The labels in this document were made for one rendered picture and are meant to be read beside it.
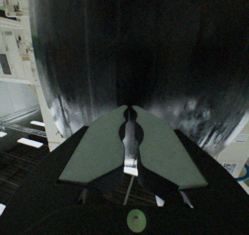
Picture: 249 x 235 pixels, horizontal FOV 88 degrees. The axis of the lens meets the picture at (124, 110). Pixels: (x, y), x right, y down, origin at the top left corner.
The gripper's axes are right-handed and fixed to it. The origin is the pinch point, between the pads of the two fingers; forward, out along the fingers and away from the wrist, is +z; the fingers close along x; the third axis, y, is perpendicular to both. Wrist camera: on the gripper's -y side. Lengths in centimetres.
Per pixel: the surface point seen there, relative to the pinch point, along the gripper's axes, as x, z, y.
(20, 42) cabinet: -309, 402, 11
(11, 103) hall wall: -868, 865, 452
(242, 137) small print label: 35.2, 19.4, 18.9
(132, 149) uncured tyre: 0.8, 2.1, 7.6
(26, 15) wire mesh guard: -49, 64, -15
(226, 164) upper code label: 33.9, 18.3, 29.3
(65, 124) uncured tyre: -7.7, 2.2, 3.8
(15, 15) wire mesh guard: -55, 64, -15
